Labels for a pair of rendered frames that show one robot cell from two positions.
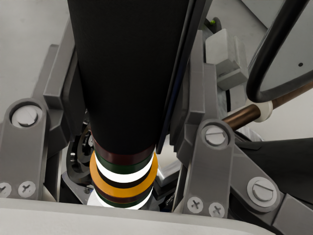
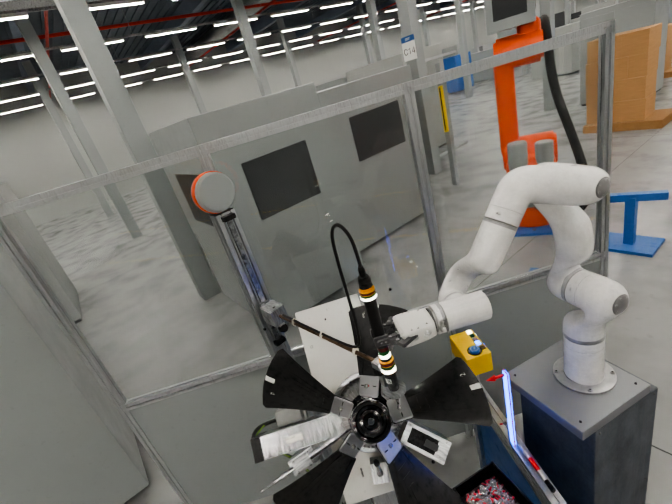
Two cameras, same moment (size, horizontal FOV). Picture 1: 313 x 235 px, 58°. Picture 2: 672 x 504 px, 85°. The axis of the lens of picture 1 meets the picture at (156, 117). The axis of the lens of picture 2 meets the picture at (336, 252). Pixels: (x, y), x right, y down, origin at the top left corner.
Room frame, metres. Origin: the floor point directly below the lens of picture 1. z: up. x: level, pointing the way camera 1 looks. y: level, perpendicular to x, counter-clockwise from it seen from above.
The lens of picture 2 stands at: (0.05, 0.86, 2.11)
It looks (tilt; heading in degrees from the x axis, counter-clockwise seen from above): 23 degrees down; 275
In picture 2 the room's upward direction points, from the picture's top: 17 degrees counter-clockwise
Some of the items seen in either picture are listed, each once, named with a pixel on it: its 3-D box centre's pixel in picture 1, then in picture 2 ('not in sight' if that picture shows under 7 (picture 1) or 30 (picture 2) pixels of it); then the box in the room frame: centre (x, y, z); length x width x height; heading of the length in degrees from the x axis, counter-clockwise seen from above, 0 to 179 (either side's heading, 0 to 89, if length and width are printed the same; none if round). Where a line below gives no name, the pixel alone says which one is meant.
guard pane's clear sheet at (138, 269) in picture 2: not in sight; (339, 236); (0.14, -0.70, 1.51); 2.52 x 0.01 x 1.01; 6
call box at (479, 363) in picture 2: not in sight; (470, 353); (-0.26, -0.32, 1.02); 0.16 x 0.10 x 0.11; 96
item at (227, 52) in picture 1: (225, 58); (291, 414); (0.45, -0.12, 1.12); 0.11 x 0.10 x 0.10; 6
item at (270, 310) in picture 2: not in sight; (273, 312); (0.48, -0.46, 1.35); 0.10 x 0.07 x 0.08; 131
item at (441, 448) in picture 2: not in sight; (422, 438); (0.02, -0.02, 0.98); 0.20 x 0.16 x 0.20; 96
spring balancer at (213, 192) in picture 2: not in sight; (213, 192); (0.54, -0.53, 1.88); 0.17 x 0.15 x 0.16; 6
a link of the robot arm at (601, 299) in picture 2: not in sight; (592, 308); (-0.61, -0.12, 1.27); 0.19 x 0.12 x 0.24; 108
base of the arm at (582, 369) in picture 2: not in sight; (583, 354); (-0.60, -0.15, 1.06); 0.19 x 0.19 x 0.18
